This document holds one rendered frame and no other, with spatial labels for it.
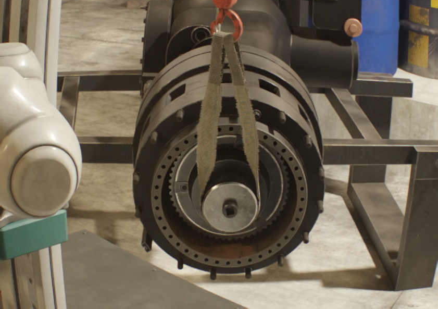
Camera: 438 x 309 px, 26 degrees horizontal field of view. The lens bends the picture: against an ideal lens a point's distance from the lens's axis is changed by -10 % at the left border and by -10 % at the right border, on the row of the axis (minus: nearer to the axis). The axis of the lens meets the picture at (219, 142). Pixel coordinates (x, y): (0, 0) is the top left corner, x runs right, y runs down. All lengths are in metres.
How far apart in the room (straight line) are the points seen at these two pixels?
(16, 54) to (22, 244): 0.31
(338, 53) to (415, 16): 1.69
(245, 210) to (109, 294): 0.61
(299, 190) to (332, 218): 2.10
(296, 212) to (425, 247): 1.41
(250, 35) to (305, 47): 0.52
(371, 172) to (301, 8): 0.92
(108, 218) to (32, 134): 3.40
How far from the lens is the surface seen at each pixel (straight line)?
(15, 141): 1.31
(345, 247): 4.52
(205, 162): 2.66
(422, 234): 4.04
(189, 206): 2.83
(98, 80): 4.66
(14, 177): 1.31
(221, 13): 2.52
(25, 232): 1.60
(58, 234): 1.64
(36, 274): 1.88
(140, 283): 2.27
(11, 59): 1.53
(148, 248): 2.78
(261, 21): 3.84
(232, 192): 2.66
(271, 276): 4.22
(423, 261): 4.10
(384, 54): 5.54
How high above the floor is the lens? 1.88
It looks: 19 degrees down
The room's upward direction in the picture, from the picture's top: 3 degrees clockwise
